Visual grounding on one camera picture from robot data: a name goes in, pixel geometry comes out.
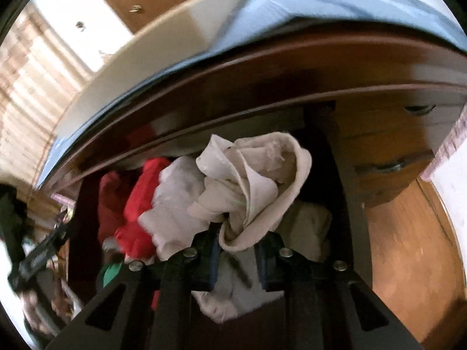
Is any metal drawer handle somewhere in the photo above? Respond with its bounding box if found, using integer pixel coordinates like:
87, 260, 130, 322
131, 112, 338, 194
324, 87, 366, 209
375, 162, 408, 174
403, 104, 437, 115

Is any green underwear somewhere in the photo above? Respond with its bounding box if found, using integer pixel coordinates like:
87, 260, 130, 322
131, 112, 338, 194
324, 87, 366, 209
98, 262, 129, 289

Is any small wooden drawer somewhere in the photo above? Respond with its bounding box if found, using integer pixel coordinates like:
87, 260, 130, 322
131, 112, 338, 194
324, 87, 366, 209
334, 93, 467, 146
352, 149, 437, 208

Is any dark red underwear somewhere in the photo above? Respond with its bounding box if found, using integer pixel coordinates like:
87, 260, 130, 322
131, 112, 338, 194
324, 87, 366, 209
98, 171, 133, 242

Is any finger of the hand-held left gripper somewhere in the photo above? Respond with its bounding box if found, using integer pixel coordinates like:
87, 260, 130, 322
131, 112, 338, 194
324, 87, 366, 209
20, 222, 72, 275

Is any striped curtain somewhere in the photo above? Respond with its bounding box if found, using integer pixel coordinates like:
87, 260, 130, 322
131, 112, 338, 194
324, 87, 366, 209
0, 7, 93, 177

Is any beige underwear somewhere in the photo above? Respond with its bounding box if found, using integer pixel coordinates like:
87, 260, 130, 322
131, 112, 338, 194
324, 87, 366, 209
187, 131, 313, 253

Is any cream underwear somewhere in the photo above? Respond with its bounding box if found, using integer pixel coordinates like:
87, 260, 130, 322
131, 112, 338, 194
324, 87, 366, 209
276, 202, 333, 264

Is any dark wooden dresser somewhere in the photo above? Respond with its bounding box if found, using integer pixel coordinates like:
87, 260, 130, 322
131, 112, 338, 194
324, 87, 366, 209
36, 31, 467, 210

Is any white underwear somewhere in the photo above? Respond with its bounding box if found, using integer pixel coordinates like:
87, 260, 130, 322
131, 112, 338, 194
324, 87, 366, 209
138, 156, 286, 323

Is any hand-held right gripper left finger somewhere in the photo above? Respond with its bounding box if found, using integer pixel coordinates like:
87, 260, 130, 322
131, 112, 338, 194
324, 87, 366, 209
47, 225, 222, 350

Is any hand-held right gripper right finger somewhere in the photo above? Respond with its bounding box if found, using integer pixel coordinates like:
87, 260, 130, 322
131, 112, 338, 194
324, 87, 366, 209
255, 235, 424, 350

